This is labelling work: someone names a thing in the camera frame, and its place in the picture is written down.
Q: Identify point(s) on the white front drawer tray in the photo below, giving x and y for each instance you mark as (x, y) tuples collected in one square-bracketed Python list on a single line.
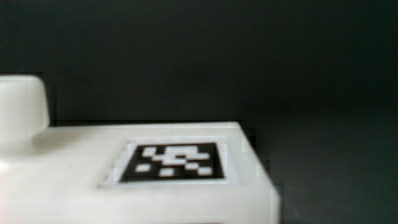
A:
[(131, 174)]

